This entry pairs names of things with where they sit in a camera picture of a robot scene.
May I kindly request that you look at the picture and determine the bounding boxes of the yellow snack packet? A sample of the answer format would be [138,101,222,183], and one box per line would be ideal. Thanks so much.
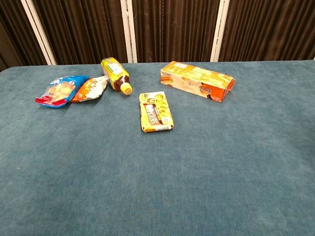
[139,91,175,133]

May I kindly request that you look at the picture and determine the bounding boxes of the long orange snack box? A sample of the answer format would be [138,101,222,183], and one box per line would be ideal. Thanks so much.
[160,60,236,103]

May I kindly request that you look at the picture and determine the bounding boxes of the yellow capped tea bottle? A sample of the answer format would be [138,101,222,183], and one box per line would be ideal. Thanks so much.
[100,57,133,95]

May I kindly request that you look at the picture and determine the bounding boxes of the teal table cloth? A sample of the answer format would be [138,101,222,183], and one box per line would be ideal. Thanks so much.
[0,59,315,236]

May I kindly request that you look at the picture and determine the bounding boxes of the orange white snack pouch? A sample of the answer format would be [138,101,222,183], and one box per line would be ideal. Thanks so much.
[69,75,109,103]

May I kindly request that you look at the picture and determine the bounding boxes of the blue red snack bag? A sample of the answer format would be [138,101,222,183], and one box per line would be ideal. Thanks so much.
[34,75,91,109]

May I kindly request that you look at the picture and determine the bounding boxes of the dark brown curtain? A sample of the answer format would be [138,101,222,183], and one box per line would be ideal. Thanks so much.
[0,0,315,72]

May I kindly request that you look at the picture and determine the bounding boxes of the white partition frame post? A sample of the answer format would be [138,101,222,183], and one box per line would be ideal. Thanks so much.
[210,0,231,62]
[20,0,58,66]
[120,0,138,63]

